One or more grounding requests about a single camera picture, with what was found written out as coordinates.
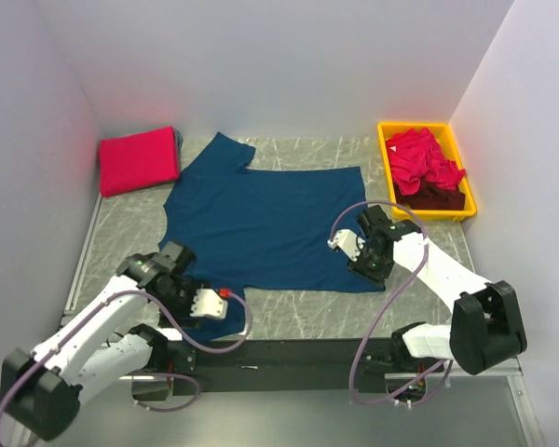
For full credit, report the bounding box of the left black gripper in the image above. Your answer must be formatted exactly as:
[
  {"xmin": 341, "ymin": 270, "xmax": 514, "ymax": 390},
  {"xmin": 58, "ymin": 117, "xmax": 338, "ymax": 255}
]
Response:
[{"xmin": 156, "ymin": 279, "xmax": 210, "ymax": 328}]

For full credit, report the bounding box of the blue t-shirt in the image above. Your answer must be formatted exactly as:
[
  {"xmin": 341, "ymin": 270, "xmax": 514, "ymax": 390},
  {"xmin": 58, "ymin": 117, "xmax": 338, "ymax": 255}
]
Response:
[{"xmin": 157, "ymin": 131, "xmax": 386, "ymax": 341}]

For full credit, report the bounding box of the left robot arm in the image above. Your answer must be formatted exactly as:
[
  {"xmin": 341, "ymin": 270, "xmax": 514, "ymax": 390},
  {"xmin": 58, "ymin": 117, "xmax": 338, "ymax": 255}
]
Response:
[{"xmin": 0, "ymin": 242, "xmax": 196, "ymax": 443}]

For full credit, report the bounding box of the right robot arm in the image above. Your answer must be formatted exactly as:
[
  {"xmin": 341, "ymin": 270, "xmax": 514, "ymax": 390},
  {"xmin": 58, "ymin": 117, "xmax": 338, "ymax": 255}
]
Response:
[{"xmin": 328, "ymin": 205, "xmax": 527, "ymax": 375}]

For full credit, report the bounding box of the dark red t-shirt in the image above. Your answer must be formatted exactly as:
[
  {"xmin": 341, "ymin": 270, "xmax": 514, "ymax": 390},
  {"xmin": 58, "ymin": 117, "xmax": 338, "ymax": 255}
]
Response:
[{"xmin": 394, "ymin": 182, "xmax": 466, "ymax": 210}]

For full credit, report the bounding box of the crumpled pink t-shirt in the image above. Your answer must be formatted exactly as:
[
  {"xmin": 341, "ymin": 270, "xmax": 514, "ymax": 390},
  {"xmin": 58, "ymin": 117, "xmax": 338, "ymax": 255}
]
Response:
[{"xmin": 386, "ymin": 128, "xmax": 466, "ymax": 196}]

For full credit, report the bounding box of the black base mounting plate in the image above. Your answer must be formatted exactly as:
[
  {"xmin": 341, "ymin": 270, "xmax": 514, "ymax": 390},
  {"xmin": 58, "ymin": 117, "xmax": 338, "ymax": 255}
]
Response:
[{"xmin": 111, "ymin": 338, "xmax": 446, "ymax": 397}]

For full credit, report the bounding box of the folded pink t-shirt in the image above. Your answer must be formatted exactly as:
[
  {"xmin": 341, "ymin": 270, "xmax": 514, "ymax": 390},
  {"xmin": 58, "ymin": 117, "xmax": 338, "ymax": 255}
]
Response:
[{"xmin": 98, "ymin": 127, "xmax": 181, "ymax": 197}]

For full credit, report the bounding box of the folded grey t-shirt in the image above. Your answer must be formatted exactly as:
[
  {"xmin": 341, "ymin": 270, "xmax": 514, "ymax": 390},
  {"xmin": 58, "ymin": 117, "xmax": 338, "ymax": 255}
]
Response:
[{"xmin": 173, "ymin": 129, "xmax": 184, "ymax": 163}]

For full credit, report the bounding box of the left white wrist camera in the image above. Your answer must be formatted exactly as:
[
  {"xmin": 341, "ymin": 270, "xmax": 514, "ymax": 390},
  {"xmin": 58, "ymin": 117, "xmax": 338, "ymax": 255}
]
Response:
[{"xmin": 190, "ymin": 289, "xmax": 228, "ymax": 321}]

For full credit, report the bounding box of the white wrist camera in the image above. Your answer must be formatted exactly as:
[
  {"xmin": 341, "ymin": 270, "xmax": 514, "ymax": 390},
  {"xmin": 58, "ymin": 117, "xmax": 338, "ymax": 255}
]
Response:
[
  {"xmin": 327, "ymin": 229, "xmax": 366, "ymax": 262},
  {"xmin": 190, "ymin": 289, "xmax": 228, "ymax": 321}
]

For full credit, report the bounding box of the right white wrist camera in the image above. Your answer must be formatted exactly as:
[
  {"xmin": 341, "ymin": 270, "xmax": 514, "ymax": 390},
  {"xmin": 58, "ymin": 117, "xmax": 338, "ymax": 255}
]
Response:
[{"xmin": 327, "ymin": 229, "xmax": 366, "ymax": 262}]

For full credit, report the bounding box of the aluminium rail frame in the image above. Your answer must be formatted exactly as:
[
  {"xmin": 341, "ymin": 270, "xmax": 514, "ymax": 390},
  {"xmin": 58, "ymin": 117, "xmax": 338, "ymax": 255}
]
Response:
[{"xmin": 8, "ymin": 338, "xmax": 541, "ymax": 447}]

